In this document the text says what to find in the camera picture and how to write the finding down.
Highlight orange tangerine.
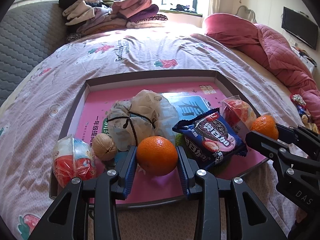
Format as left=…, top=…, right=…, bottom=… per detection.
left=136, top=136, right=178, bottom=176
left=251, top=115, right=279, bottom=140

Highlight brown walnut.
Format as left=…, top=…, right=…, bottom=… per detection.
left=92, top=133, right=117, bottom=161

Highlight blue Oreo cookie packet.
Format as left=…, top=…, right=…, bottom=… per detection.
left=172, top=108, right=248, bottom=170

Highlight small colourful doll toy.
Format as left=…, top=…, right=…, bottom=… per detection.
left=290, top=94, right=319, bottom=134

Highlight blue white toy egg packet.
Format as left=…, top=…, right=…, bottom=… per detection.
left=52, top=135, right=97, bottom=187

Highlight red toy egg packet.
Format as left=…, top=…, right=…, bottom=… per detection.
left=220, top=95, right=257, bottom=138

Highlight pink quilted blanket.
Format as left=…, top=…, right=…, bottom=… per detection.
left=237, top=22, right=319, bottom=126

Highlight pink strawberry print bedsheet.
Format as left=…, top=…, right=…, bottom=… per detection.
left=0, top=21, right=311, bottom=240

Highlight shallow cardboard box tray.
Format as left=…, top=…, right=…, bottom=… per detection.
left=58, top=69, right=267, bottom=209

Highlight pink pillow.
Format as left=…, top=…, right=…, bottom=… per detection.
left=204, top=13, right=260, bottom=48

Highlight white heart shaped chair back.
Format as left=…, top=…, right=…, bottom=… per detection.
left=235, top=5, right=257, bottom=23

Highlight grey quilted headboard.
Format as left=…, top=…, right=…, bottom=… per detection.
left=0, top=1, right=67, bottom=103

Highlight pile of folded clothes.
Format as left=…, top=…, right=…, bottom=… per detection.
left=59, top=0, right=168, bottom=38

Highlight items on window sill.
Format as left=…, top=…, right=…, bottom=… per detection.
left=170, top=4, right=197, bottom=14

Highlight beige drawstring cloth pouch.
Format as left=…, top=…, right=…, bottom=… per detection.
left=107, top=89, right=179, bottom=152

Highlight green fuzzy ring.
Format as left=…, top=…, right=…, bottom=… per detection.
left=175, top=132, right=187, bottom=149

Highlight black wall television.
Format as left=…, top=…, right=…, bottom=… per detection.
left=281, top=7, right=318, bottom=50

